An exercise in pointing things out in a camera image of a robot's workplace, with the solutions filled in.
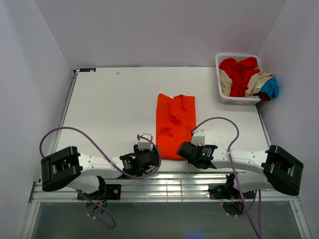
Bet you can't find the orange t-shirt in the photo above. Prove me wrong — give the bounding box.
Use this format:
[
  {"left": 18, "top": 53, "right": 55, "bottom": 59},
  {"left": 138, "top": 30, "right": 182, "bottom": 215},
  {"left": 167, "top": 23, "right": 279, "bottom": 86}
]
[{"left": 156, "top": 94, "right": 196, "bottom": 161}]

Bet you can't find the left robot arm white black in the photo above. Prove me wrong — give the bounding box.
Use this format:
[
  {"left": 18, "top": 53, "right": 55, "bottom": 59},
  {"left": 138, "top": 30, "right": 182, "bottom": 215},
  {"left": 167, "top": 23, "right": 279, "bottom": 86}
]
[{"left": 41, "top": 145, "right": 160, "bottom": 199}]

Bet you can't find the dark red t-shirt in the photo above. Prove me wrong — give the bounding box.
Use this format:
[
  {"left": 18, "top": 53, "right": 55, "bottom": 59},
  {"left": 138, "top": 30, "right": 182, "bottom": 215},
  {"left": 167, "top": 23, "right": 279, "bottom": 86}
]
[{"left": 256, "top": 92, "right": 271, "bottom": 102}]

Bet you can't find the white plastic laundry basket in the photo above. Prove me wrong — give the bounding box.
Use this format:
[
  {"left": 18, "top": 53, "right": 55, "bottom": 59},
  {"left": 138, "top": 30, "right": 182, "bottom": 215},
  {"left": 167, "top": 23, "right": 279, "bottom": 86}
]
[{"left": 215, "top": 53, "right": 262, "bottom": 106}]

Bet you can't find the beige t-shirt in basket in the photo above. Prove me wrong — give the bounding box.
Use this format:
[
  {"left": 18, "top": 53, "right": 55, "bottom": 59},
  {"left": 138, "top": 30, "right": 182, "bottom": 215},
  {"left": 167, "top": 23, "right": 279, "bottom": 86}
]
[{"left": 219, "top": 70, "right": 274, "bottom": 98}]

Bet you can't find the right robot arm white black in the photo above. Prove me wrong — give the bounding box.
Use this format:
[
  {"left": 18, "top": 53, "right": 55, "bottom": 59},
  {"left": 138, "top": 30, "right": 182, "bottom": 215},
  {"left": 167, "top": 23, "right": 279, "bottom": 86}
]
[{"left": 177, "top": 142, "right": 304, "bottom": 198}]

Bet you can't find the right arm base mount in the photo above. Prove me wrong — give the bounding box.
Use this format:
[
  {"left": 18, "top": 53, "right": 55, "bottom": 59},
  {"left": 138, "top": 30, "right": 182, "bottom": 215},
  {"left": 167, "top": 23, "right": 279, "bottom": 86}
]
[{"left": 208, "top": 173, "right": 241, "bottom": 200}]

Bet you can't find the aluminium frame rail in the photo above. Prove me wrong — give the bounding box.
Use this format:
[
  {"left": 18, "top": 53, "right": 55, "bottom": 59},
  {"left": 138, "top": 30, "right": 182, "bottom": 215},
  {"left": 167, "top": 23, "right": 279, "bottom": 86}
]
[{"left": 29, "top": 173, "right": 300, "bottom": 203}]

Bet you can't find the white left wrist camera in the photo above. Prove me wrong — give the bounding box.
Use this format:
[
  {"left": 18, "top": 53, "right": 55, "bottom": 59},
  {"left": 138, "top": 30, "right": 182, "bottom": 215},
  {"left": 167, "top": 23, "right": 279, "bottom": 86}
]
[{"left": 138, "top": 133, "right": 153, "bottom": 150}]

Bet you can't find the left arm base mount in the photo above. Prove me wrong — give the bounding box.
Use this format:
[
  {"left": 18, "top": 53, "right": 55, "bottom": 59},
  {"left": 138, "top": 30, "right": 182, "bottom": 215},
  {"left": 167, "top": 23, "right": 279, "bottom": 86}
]
[{"left": 82, "top": 184, "right": 122, "bottom": 201}]

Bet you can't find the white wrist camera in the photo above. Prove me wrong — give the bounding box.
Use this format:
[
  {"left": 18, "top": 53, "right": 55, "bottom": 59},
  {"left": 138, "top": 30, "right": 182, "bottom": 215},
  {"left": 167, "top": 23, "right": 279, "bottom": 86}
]
[
  {"left": 191, "top": 129, "right": 205, "bottom": 146},
  {"left": 138, "top": 133, "right": 153, "bottom": 150}
]

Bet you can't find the blue t-shirt in basket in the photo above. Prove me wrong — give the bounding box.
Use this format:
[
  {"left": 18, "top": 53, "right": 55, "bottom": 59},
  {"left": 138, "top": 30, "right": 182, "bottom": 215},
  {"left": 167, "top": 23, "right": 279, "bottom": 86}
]
[{"left": 260, "top": 77, "right": 279, "bottom": 100}]

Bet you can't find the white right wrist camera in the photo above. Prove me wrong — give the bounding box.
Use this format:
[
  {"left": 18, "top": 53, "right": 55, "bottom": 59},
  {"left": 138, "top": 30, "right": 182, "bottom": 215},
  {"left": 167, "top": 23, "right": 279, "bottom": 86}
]
[{"left": 191, "top": 129, "right": 205, "bottom": 146}]

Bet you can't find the blue label sticker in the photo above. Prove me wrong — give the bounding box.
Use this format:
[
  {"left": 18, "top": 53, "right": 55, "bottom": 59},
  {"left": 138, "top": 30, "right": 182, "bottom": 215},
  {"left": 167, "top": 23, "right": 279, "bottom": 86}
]
[{"left": 79, "top": 68, "right": 96, "bottom": 72}]

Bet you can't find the red t-shirt in basket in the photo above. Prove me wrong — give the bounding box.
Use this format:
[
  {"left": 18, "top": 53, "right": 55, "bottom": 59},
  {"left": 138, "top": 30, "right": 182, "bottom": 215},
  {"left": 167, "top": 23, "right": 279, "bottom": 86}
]
[{"left": 218, "top": 56, "right": 260, "bottom": 98}]

